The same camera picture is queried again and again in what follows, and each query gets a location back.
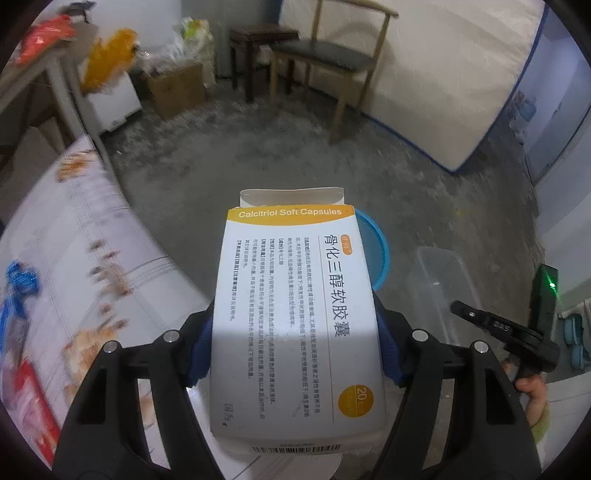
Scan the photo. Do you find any white packets pile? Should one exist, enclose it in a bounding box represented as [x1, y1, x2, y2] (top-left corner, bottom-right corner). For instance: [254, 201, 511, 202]
[174, 17, 218, 88]

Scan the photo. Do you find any clear plastic container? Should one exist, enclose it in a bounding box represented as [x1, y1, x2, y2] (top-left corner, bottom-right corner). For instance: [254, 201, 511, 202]
[406, 247, 486, 357]

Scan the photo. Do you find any wooden desk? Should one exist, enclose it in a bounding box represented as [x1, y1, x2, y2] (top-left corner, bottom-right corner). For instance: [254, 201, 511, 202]
[0, 14, 117, 172]

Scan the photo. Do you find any cardboard box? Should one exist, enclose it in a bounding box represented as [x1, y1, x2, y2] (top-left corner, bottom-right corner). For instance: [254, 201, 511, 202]
[147, 65, 207, 121]

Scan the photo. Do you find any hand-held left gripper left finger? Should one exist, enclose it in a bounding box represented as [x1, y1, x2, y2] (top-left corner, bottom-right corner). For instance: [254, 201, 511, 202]
[53, 308, 214, 480]

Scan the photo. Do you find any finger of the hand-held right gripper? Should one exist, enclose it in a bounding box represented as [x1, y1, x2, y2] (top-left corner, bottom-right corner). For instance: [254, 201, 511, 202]
[450, 301, 513, 340]

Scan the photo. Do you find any dark wooden stool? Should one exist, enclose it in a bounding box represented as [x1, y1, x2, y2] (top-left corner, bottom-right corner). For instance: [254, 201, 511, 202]
[229, 25, 301, 104]

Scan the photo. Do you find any blue plastic basin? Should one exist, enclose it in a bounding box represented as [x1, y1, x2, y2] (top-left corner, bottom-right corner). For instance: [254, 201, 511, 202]
[562, 314, 591, 357]

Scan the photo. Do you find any red printed plastic packet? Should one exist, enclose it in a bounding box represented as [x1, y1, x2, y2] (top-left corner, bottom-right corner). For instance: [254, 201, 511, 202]
[11, 360, 64, 468]

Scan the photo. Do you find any white cabinet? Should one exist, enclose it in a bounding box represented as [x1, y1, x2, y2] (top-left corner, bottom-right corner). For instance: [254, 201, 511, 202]
[85, 69, 144, 138]

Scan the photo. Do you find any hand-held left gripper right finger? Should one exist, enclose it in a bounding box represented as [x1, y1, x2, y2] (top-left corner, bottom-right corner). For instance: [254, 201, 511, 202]
[374, 295, 541, 480]

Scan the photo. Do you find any person's right hand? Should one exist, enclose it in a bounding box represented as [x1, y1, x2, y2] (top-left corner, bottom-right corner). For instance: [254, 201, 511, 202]
[515, 376, 550, 428]

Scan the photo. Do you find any blue plastic basket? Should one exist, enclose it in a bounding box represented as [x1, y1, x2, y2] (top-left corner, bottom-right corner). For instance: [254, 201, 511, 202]
[353, 208, 389, 292]

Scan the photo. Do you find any blue plastic wrapper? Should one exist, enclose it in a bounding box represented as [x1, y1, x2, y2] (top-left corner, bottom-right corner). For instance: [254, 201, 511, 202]
[0, 261, 41, 324]

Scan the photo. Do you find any white orange medicine box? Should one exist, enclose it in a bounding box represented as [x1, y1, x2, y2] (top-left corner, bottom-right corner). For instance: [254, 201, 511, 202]
[210, 186, 391, 455]

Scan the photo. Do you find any wooden chair black seat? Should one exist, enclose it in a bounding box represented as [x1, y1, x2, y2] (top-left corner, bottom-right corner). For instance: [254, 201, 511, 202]
[270, 0, 400, 145]

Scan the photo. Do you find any red orange plastic bag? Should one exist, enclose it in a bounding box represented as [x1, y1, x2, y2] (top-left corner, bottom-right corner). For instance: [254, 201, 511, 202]
[14, 14, 75, 66]

